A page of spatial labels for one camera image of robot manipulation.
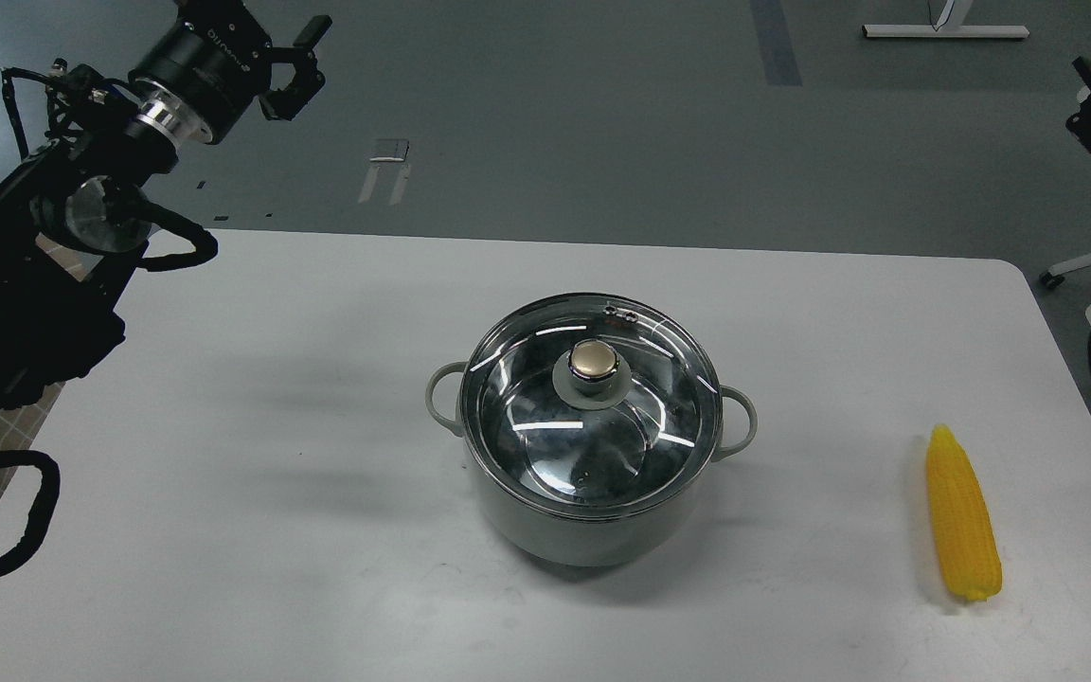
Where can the white desk leg base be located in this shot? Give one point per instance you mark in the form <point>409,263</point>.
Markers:
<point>949,24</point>

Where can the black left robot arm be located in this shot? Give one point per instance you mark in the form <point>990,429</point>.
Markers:
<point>75,223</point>

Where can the white wheeled stand leg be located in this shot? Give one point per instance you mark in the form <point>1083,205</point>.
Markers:
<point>1054,275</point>

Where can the glass pot lid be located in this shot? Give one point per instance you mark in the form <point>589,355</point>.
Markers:
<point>588,405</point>

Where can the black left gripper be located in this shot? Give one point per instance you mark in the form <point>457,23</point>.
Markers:
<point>216,60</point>

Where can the yellow corn cob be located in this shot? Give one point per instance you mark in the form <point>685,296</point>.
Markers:
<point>964,539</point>

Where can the grey stainless steel pot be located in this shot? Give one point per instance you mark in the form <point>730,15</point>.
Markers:
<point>585,543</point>

